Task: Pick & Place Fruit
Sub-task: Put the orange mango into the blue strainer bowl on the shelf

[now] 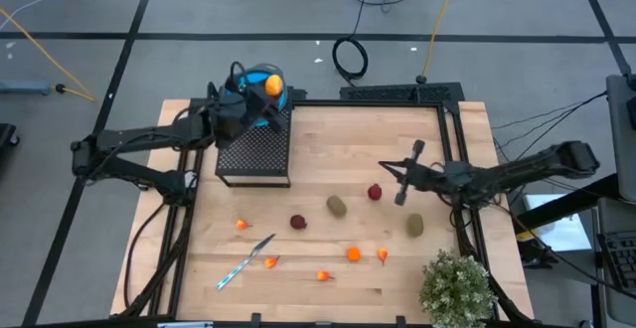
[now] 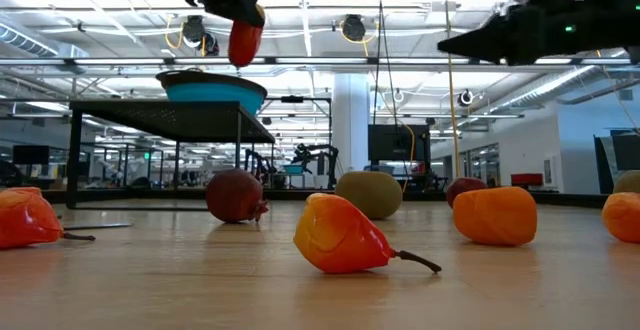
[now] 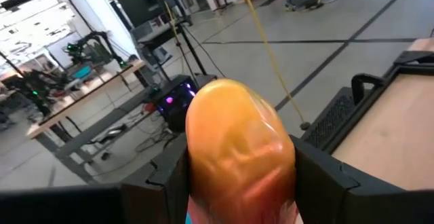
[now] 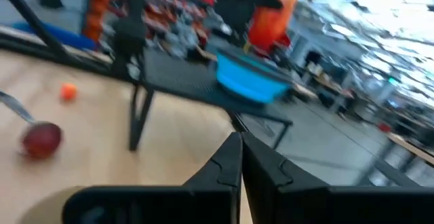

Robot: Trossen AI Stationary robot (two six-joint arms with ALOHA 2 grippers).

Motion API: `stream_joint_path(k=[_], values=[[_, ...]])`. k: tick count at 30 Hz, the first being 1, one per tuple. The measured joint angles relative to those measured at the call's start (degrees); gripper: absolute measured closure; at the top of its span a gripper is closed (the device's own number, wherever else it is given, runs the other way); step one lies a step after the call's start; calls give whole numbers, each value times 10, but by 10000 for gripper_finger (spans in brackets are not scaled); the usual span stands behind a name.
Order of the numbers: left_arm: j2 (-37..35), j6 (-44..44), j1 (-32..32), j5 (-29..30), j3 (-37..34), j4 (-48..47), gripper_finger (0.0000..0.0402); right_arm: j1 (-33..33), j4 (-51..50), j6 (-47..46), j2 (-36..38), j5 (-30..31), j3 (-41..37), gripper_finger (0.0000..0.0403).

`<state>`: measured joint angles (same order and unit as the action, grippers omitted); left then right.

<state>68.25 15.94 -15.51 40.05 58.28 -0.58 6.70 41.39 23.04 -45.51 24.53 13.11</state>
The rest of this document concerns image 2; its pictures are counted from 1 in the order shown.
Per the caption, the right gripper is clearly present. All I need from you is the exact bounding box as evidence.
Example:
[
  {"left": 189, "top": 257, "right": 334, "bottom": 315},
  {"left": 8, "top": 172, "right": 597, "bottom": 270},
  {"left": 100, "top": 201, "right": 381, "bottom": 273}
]
[{"left": 437, "top": 0, "right": 640, "bottom": 66}]

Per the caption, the blue collapsible colander black rim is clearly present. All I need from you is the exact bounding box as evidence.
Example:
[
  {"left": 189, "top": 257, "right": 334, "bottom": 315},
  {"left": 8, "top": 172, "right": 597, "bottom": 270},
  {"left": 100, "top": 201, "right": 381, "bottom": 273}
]
[{"left": 155, "top": 68, "right": 269, "bottom": 116}]

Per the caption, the dark red toy plum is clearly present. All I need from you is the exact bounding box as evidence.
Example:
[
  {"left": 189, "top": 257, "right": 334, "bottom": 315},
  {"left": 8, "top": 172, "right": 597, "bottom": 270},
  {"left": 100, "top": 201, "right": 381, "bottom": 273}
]
[{"left": 445, "top": 176, "right": 487, "bottom": 209}]

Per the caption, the orange bell pepper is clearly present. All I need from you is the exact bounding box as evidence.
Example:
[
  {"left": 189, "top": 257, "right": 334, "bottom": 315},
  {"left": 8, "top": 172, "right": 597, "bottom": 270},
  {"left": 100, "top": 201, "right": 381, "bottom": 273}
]
[{"left": 452, "top": 185, "right": 539, "bottom": 247}]

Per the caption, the green-brown toy kiwi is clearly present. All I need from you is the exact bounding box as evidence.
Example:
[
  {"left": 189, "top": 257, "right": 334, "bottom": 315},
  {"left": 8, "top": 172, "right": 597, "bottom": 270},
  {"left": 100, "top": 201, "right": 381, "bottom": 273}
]
[
  {"left": 334, "top": 170, "right": 404, "bottom": 221},
  {"left": 612, "top": 169, "right": 640, "bottom": 195}
]

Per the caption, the dark red toy pomegranate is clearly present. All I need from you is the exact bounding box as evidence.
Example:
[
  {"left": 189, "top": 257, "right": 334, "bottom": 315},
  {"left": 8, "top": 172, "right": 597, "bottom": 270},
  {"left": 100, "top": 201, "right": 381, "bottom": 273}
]
[{"left": 205, "top": 168, "right": 270, "bottom": 224}]

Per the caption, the orange-red toy pear with stem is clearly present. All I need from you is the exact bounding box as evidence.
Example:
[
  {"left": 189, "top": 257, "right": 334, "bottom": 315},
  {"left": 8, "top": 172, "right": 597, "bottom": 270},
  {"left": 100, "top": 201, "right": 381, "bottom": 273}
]
[
  {"left": 293, "top": 192, "right": 443, "bottom": 275},
  {"left": 0, "top": 186, "right": 96, "bottom": 250}
]

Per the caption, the orange plush fruit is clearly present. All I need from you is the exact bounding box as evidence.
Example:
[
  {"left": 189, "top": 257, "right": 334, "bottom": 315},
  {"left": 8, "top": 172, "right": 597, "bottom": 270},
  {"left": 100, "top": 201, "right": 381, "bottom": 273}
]
[{"left": 600, "top": 191, "right": 640, "bottom": 244}]

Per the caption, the black perforated metal rack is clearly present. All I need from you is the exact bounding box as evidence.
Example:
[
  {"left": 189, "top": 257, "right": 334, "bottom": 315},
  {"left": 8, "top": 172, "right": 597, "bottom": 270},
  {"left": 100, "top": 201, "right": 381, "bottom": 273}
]
[{"left": 66, "top": 99, "right": 276, "bottom": 212}]

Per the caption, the red box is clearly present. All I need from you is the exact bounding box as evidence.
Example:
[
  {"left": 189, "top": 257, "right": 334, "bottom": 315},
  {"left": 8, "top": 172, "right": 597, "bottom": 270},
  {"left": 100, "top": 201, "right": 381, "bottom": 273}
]
[{"left": 510, "top": 172, "right": 544, "bottom": 187}]

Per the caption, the black monitor on stand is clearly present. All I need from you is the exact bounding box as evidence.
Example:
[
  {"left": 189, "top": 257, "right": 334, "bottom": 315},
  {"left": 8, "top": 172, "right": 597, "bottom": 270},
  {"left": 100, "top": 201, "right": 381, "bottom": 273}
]
[{"left": 367, "top": 123, "right": 431, "bottom": 162}]

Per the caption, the large black screen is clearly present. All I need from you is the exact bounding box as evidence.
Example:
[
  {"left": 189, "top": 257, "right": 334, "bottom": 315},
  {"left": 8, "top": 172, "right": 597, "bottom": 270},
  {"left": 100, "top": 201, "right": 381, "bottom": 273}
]
[{"left": 593, "top": 128, "right": 640, "bottom": 195}]

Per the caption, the white building pillar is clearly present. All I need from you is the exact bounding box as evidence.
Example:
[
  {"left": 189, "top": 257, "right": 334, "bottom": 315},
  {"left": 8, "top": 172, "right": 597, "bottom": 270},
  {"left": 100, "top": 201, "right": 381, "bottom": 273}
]
[{"left": 332, "top": 73, "right": 372, "bottom": 189}]

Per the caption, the small black monitor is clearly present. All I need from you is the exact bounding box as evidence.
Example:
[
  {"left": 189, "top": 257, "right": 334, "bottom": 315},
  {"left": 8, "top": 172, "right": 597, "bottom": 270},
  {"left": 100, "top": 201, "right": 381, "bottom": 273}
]
[{"left": 12, "top": 144, "right": 51, "bottom": 166}]

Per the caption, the yellow hanging cable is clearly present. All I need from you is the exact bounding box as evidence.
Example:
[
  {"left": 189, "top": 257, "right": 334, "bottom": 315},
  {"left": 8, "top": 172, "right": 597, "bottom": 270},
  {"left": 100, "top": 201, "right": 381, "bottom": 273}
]
[{"left": 442, "top": 0, "right": 462, "bottom": 179}]

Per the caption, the black hanging cable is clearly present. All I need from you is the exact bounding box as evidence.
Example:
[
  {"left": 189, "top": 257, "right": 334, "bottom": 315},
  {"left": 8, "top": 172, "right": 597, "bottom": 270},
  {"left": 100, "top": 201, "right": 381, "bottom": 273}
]
[
  {"left": 372, "top": 0, "right": 383, "bottom": 126},
  {"left": 379, "top": 0, "right": 401, "bottom": 126}
]

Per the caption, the yellow cable by monitor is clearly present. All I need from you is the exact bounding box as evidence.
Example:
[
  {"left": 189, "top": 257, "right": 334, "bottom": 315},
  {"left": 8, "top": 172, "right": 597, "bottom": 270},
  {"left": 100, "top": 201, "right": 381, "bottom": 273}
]
[{"left": 398, "top": 118, "right": 417, "bottom": 194}]

